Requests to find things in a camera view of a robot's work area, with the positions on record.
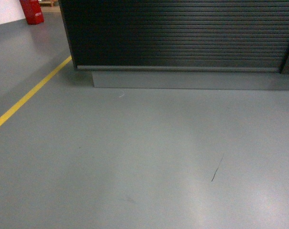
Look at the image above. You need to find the red fire extinguisher box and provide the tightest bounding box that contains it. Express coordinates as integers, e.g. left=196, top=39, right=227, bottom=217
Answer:
left=19, top=0, right=44, bottom=25

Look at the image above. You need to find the black checkout counter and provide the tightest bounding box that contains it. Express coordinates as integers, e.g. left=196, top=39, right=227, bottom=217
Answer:
left=60, top=0, right=289, bottom=91

